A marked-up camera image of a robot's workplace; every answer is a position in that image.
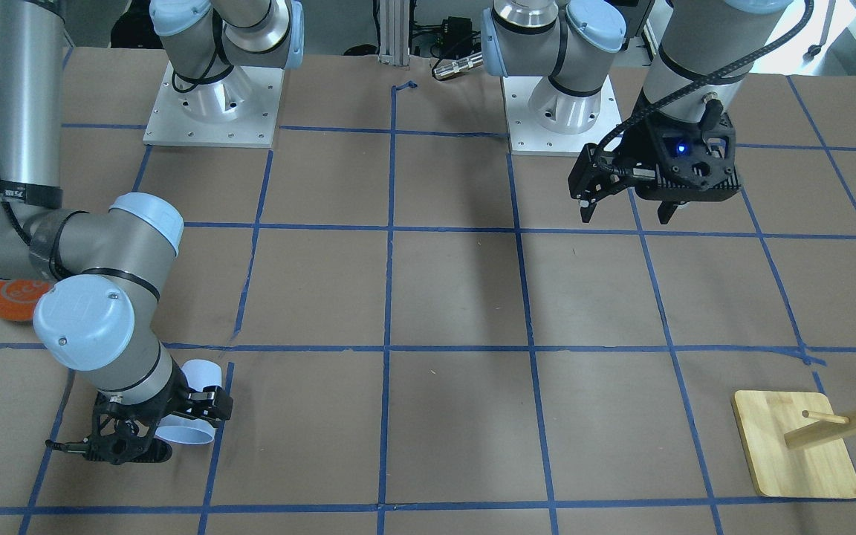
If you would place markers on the wooden cup rack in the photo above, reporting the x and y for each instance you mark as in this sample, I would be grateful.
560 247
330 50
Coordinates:
793 444

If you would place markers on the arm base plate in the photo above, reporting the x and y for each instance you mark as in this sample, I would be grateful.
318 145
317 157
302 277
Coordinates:
239 111
544 122

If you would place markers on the aluminium frame post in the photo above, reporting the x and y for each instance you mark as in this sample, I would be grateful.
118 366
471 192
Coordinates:
394 32

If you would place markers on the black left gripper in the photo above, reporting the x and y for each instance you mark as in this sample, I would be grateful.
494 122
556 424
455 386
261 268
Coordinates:
640 146

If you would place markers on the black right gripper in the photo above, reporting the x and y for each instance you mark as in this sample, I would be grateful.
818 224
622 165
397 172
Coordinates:
177 393

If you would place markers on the orange can with silver lid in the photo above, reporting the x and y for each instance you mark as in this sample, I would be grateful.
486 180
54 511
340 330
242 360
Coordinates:
19 297

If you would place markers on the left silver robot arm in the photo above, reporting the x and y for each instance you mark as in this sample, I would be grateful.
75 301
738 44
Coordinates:
705 53

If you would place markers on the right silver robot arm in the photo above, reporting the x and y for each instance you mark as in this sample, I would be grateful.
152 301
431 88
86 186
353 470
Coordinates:
107 271

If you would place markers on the light blue plastic cup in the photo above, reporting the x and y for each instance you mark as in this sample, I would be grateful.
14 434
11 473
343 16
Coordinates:
179 430

